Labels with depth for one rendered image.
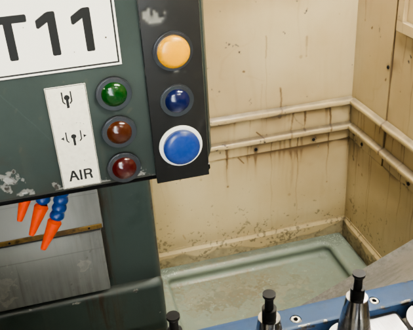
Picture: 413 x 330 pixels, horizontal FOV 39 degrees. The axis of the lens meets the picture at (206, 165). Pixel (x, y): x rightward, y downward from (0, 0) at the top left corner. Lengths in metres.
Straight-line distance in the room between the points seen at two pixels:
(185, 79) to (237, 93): 1.18
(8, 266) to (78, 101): 0.89
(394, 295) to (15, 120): 0.57
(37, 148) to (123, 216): 0.85
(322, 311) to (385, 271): 0.77
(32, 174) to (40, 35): 0.11
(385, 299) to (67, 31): 0.57
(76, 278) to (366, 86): 0.93
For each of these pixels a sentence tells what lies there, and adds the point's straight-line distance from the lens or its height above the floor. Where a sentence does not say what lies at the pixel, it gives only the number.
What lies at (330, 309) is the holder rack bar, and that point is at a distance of 0.81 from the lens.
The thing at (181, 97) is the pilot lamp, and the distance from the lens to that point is 0.46.
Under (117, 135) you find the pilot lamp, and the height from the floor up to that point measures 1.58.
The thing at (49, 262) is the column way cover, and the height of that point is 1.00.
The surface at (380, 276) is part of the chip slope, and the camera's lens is 1.56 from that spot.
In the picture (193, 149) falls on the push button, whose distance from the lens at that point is 0.48.
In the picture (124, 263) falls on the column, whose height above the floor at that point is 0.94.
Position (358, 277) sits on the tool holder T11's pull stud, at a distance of 0.71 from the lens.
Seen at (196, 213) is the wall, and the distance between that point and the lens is 1.78.
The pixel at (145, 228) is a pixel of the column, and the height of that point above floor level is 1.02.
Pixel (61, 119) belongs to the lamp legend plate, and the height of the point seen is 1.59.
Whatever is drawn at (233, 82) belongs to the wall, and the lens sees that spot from 1.62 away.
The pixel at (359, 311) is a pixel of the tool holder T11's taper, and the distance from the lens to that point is 0.73.
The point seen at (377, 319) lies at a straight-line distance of 0.82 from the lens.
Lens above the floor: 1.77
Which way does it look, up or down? 29 degrees down
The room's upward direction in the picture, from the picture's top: 4 degrees counter-clockwise
